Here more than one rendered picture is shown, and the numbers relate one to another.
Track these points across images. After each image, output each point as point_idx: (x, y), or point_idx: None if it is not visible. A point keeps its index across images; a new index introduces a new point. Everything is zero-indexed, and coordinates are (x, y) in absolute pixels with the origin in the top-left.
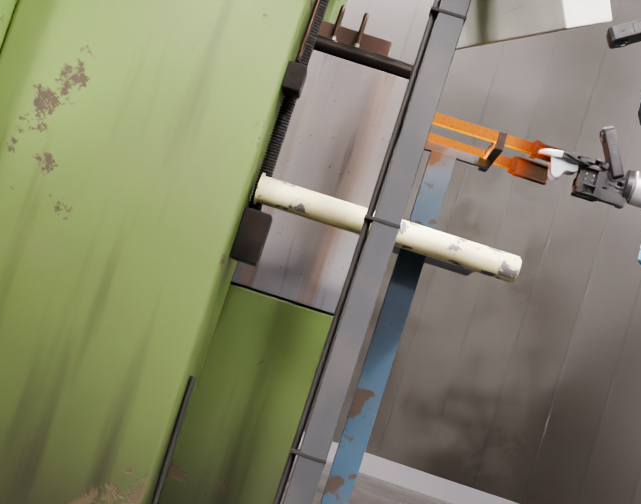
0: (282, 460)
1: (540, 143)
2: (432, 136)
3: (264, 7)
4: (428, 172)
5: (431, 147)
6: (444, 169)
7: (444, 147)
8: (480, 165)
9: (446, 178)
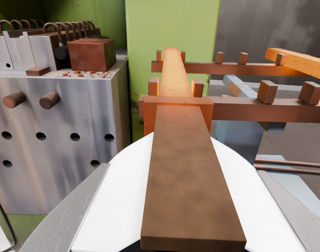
0: None
1: (144, 109)
2: (308, 64)
3: None
4: (217, 123)
5: (233, 90)
6: (223, 123)
7: (239, 90)
8: (260, 125)
9: (223, 135)
